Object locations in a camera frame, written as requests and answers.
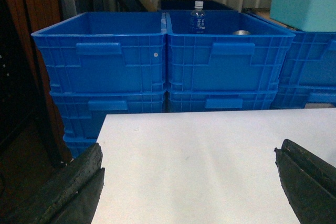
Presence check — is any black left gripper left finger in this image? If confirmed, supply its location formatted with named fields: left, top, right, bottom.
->
left=1, top=143, right=105, bottom=223

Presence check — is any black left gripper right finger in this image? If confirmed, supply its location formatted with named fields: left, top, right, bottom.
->
left=274, top=139, right=335, bottom=223

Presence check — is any blue crate lower left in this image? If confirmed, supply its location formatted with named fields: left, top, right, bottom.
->
left=50, top=91, right=166, bottom=158

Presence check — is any blue crate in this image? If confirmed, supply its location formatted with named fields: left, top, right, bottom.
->
left=166, top=90, right=277, bottom=112
left=270, top=85, right=335, bottom=109
left=32, top=12, right=166, bottom=94
left=50, top=91, right=166, bottom=158
left=246, top=12, right=336, bottom=88
left=166, top=11, right=294, bottom=92

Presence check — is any blue crate lower right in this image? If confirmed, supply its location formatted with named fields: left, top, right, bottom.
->
left=270, top=85, right=335, bottom=109

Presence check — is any blue crate top right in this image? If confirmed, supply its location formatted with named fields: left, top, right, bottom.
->
left=246, top=12, right=336, bottom=88

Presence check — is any blue crate lower middle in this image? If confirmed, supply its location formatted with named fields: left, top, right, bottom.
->
left=166, top=90, right=277, bottom=112

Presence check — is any blue crate top middle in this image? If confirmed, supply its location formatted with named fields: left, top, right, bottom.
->
left=166, top=11, right=294, bottom=92

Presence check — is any blue crate top left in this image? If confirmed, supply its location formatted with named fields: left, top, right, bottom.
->
left=32, top=12, right=166, bottom=94

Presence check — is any silver metal can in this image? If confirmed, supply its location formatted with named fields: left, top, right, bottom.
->
left=233, top=30, right=251, bottom=36

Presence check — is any brown wooden board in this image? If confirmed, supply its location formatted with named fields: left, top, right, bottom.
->
left=5, top=0, right=72, bottom=168

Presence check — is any clear water bottle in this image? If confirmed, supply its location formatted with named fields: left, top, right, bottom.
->
left=189, top=1, right=206, bottom=34

